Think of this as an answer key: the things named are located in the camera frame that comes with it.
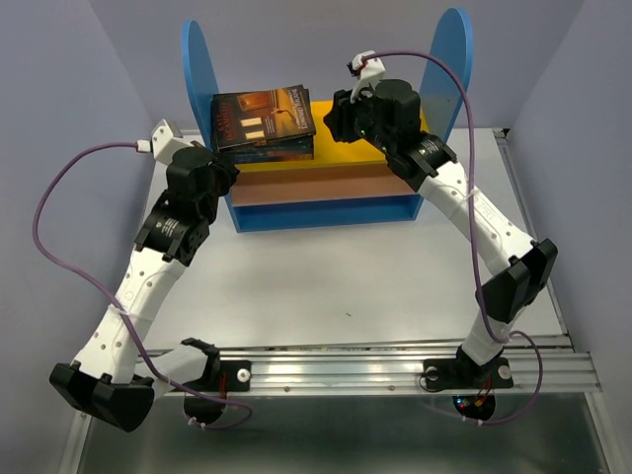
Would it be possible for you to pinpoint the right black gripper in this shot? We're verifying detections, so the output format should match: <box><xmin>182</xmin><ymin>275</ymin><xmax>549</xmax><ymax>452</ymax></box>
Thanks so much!
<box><xmin>322</xmin><ymin>80</ymin><xmax>395</xmax><ymax>155</ymax></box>

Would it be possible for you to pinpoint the Little Women floral book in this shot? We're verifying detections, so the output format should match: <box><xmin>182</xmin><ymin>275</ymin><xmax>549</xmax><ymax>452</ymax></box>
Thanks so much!
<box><xmin>223</xmin><ymin>143</ymin><xmax>314</xmax><ymax>163</ymax></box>

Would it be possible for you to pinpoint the brown Edmund Burke book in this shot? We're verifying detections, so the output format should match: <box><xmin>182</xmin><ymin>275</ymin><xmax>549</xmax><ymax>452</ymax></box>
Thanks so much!
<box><xmin>209</xmin><ymin>83</ymin><xmax>317</xmax><ymax>152</ymax></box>

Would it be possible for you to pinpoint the Three Days to See book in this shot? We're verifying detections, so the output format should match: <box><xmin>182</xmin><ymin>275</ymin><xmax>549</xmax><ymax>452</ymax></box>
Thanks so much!
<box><xmin>216</xmin><ymin>88</ymin><xmax>316</xmax><ymax>154</ymax></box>

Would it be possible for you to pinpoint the A Tale of Two Cities book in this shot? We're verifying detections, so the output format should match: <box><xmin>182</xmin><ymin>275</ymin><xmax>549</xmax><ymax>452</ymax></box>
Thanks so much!
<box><xmin>230</xmin><ymin>153</ymin><xmax>314</xmax><ymax>164</ymax></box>

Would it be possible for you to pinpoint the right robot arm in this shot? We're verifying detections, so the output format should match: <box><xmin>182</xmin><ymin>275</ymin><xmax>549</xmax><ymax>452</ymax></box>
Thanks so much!
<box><xmin>324</xmin><ymin>79</ymin><xmax>558</xmax><ymax>385</ymax></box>

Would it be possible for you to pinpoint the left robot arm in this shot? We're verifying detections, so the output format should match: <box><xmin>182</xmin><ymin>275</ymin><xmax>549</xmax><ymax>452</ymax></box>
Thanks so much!
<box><xmin>49</xmin><ymin>146</ymin><xmax>239</xmax><ymax>433</ymax></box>

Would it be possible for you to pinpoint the blue wooden bookshelf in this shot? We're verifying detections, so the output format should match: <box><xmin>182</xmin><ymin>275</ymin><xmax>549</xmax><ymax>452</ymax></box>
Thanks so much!
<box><xmin>181</xmin><ymin>8</ymin><xmax>473</xmax><ymax>232</ymax></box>

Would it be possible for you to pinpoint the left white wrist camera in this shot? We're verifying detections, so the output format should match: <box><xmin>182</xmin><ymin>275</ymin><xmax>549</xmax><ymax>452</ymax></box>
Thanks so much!
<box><xmin>135</xmin><ymin>119</ymin><xmax>194</xmax><ymax>166</ymax></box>

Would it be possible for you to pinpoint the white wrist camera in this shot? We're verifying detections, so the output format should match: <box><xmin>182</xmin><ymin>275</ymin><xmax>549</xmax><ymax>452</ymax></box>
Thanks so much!
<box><xmin>135</xmin><ymin>119</ymin><xmax>194</xmax><ymax>166</ymax></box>
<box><xmin>347</xmin><ymin>50</ymin><xmax>386</xmax><ymax>103</ymax></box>

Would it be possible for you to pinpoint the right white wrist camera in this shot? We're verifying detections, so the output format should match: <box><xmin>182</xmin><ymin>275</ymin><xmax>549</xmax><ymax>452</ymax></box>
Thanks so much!
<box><xmin>347</xmin><ymin>50</ymin><xmax>386</xmax><ymax>103</ymax></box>

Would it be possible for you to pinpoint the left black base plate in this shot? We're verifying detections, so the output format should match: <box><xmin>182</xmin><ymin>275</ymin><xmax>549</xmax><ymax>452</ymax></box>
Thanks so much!
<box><xmin>174</xmin><ymin>359</ymin><xmax>253</xmax><ymax>431</ymax></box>

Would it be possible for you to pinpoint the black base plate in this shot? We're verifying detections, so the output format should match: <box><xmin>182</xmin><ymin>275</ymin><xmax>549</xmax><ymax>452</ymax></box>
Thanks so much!
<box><xmin>418</xmin><ymin>357</ymin><xmax>514</xmax><ymax>425</ymax></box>
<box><xmin>174</xmin><ymin>359</ymin><xmax>253</xmax><ymax>431</ymax></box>

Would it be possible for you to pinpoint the aluminium mounting rail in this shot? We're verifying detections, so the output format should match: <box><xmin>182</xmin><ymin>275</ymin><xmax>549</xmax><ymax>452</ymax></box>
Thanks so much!
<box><xmin>86</xmin><ymin>350</ymin><xmax>604</xmax><ymax>396</ymax></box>

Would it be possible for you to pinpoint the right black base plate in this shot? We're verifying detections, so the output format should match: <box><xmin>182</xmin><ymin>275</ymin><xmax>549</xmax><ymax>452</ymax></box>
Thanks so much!
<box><xmin>418</xmin><ymin>357</ymin><xmax>514</xmax><ymax>425</ymax></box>

